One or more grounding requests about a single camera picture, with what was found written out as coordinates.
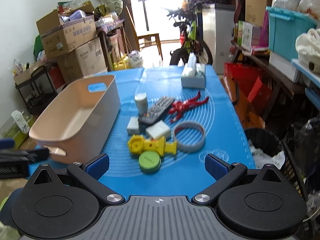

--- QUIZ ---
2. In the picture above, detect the black tv remote control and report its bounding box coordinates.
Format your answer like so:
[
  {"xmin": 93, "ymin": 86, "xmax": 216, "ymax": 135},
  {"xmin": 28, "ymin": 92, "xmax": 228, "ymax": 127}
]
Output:
[{"xmin": 138, "ymin": 96, "xmax": 175, "ymax": 126}]

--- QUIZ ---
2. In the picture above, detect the white tissue box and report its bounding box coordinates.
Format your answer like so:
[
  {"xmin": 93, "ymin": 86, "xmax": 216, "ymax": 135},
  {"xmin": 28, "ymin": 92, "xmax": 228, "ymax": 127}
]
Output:
[{"xmin": 181, "ymin": 53, "xmax": 206, "ymax": 89}]

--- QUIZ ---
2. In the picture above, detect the wooden chair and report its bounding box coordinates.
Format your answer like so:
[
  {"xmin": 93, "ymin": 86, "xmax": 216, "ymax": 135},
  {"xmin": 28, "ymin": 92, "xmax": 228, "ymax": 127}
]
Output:
[{"xmin": 126, "ymin": 6, "xmax": 163, "ymax": 60}]

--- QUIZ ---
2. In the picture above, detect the clear plastic lid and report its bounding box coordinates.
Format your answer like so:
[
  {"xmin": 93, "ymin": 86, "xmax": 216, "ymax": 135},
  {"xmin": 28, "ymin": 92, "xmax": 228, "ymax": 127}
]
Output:
[{"xmin": 198, "ymin": 149, "xmax": 229, "ymax": 163}]

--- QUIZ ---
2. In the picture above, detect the red action figure toy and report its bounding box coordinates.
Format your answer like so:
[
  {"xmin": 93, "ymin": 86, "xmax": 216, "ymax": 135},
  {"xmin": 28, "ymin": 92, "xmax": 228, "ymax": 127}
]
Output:
[{"xmin": 168, "ymin": 91, "xmax": 209, "ymax": 123}]

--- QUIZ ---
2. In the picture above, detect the large taped cardboard box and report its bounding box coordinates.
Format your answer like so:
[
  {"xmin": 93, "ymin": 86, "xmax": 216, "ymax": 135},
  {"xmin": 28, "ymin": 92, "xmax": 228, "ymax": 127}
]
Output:
[{"xmin": 56, "ymin": 37, "xmax": 107, "ymax": 85}]

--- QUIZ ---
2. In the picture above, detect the yellow oil jug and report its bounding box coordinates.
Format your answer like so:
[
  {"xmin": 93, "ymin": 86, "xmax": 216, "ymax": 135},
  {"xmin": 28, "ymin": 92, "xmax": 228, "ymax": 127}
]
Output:
[{"xmin": 113, "ymin": 55, "xmax": 131, "ymax": 71}]

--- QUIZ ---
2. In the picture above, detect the blue silicone baking mat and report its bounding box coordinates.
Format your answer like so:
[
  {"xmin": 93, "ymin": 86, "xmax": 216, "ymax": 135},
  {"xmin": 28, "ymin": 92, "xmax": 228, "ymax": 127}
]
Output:
[{"xmin": 27, "ymin": 64, "xmax": 256, "ymax": 201}]

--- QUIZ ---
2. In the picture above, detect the teal plastic storage crate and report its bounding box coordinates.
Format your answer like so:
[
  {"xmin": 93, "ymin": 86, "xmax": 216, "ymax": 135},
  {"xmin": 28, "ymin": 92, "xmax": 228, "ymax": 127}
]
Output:
[{"xmin": 266, "ymin": 7, "xmax": 317, "ymax": 61}]

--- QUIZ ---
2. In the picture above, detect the yellow toy camera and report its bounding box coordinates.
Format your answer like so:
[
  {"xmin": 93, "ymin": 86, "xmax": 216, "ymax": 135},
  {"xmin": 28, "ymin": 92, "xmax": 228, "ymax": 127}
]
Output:
[{"xmin": 127, "ymin": 135, "xmax": 177, "ymax": 157}]

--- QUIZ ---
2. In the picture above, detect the open top cardboard box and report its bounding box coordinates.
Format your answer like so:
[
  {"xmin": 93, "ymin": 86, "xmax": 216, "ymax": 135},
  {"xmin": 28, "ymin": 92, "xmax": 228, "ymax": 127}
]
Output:
[{"xmin": 36, "ymin": 1, "xmax": 97, "ymax": 59}]

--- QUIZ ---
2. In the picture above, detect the white freezer cabinet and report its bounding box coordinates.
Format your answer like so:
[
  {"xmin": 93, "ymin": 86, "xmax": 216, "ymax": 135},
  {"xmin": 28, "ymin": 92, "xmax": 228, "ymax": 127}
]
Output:
[{"xmin": 202, "ymin": 4, "xmax": 235, "ymax": 74}]

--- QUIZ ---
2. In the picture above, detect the white cylindrical bottle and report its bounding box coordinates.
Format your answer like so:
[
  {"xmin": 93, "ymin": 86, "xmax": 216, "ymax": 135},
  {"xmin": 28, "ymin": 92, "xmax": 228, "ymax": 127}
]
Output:
[{"xmin": 135, "ymin": 93, "xmax": 148, "ymax": 115}]

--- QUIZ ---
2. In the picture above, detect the green white product box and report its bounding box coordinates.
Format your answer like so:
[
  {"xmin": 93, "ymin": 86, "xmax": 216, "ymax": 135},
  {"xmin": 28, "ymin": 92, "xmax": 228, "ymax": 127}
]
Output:
[{"xmin": 238, "ymin": 21, "xmax": 262, "ymax": 52}]

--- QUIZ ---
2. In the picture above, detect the black metal cart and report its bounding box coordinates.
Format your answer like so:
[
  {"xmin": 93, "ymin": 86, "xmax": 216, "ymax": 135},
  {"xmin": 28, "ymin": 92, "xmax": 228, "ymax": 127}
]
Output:
[{"xmin": 14, "ymin": 61, "xmax": 66, "ymax": 115}]

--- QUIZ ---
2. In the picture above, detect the white usb charger block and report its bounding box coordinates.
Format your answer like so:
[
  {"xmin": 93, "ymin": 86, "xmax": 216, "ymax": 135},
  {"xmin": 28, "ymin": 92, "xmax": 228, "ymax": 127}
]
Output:
[{"xmin": 145, "ymin": 120, "xmax": 171, "ymax": 140}]

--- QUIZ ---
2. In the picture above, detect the green round ointment tin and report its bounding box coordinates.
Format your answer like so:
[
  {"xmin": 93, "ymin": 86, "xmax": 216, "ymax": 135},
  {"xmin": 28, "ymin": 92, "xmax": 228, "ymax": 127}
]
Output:
[{"xmin": 138, "ymin": 151, "xmax": 162, "ymax": 173}]

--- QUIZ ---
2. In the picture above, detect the white square adapter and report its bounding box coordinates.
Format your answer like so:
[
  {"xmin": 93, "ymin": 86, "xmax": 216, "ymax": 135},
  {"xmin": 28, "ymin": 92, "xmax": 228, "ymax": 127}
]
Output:
[{"xmin": 126, "ymin": 116, "xmax": 140, "ymax": 135}]

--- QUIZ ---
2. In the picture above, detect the beige plastic storage bin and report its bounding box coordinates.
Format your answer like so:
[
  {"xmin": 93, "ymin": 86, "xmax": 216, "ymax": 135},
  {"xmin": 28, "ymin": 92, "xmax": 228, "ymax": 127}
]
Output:
[{"xmin": 29, "ymin": 75, "xmax": 120, "ymax": 164}]

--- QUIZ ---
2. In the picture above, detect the green black bicycle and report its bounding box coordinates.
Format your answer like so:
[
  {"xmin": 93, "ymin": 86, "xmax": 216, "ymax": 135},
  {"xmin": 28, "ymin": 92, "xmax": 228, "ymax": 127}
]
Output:
[{"xmin": 167, "ymin": 8, "xmax": 213, "ymax": 66}]

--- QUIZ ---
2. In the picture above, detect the white plastic bag on floor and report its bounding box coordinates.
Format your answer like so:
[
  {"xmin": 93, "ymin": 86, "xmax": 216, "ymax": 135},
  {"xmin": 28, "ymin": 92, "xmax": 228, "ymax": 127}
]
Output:
[{"xmin": 128, "ymin": 50, "xmax": 143, "ymax": 68}]

